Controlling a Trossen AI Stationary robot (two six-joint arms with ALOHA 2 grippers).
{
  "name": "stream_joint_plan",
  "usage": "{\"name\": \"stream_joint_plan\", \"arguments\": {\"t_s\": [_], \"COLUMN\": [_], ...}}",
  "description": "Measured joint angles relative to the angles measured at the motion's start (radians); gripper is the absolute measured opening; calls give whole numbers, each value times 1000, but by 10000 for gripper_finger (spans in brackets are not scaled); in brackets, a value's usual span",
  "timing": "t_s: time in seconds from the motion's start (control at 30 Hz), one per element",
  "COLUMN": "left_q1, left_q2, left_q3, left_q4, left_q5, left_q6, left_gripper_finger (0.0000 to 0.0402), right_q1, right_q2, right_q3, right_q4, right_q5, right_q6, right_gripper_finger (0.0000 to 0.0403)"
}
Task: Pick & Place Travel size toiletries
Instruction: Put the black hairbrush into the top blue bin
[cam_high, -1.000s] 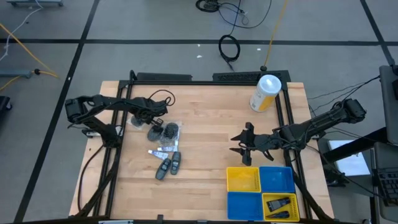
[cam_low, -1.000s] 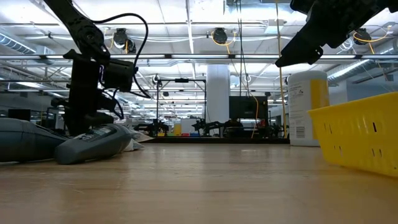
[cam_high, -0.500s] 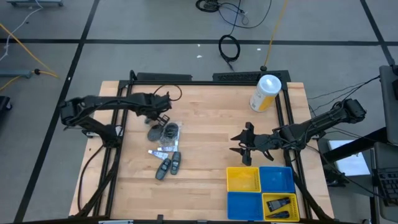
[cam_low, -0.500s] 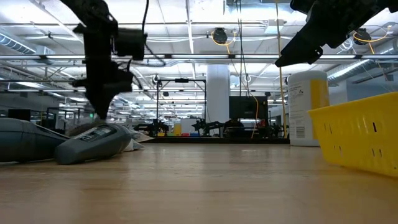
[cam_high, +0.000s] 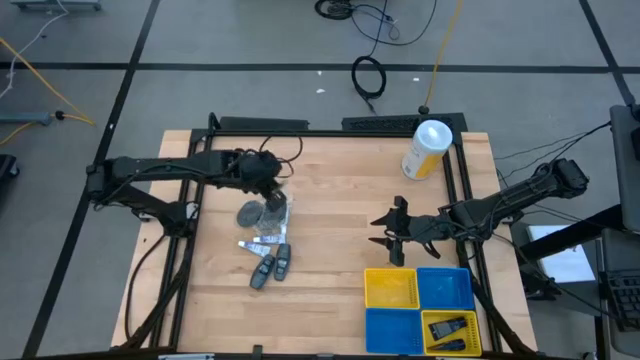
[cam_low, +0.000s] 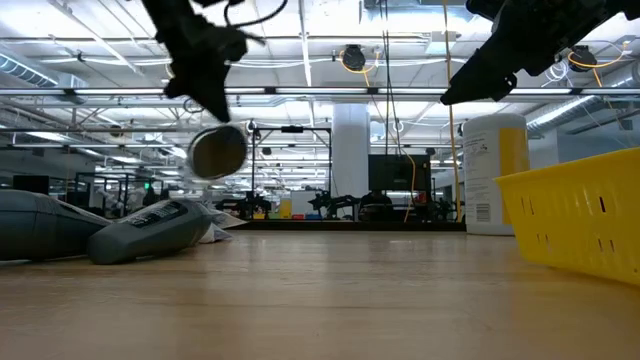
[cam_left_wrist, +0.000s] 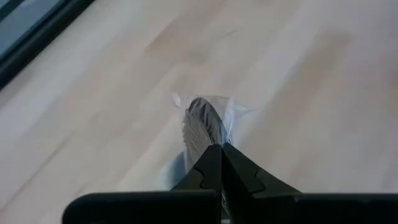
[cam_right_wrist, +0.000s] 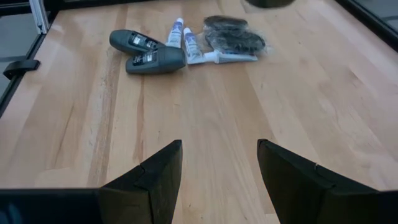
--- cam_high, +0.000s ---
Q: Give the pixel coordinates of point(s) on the yellow plastic basket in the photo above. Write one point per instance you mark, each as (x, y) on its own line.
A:
(475, 320)
(391, 288)

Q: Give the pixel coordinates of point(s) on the blue plastic basket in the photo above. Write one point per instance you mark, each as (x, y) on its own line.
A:
(395, 331)
(445, 288)

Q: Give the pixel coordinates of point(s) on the black perforated panel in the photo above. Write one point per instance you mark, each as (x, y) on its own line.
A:
(380, 122)

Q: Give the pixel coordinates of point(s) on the small white toothpaste tube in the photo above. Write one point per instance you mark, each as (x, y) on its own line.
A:
(254, 248)

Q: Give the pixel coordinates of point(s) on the dark oval disc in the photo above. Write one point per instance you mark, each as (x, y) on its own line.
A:
(249, 214)

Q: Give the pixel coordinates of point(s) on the silver metal strip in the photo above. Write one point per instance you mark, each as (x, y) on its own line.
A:
(187, 357)

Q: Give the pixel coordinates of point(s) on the gray monitor back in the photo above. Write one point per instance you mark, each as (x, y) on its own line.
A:
(625, 165)

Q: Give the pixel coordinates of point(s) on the gray laptop with black keyboard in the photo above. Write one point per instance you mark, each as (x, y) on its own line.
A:
(625, 295)

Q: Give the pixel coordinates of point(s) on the white sheet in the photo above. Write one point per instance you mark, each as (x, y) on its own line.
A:
(565, 255)

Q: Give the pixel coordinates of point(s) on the black desk frame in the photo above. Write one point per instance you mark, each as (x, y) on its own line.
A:
(565, 234)

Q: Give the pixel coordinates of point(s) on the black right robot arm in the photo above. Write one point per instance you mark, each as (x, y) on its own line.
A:
(515, 197)

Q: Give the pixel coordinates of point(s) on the black caster foot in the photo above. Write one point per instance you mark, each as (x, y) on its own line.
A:
(7, 166)

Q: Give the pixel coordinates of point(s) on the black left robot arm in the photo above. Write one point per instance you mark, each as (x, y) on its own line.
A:
(160, 167)

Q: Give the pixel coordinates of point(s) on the small black frame bracket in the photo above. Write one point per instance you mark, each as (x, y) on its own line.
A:
(257, 350)

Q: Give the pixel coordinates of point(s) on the short gray floor base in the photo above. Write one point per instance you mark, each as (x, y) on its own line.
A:
(25, 118)

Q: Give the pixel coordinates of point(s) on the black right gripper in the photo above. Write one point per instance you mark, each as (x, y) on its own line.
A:
(420, 229)

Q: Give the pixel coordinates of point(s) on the white yellow wipes canister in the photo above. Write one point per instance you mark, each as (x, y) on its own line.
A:
(425, 150)

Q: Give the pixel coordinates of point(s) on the long gray floor base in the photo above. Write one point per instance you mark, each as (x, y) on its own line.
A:
(55, 5)

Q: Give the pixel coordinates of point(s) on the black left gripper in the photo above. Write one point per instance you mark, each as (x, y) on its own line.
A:
(257, 172)

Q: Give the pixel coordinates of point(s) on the black metal table frame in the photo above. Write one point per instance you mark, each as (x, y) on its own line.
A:
(325, 133)

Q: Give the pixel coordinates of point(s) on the black packet with blue label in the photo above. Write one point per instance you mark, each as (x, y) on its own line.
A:
(447, 327)

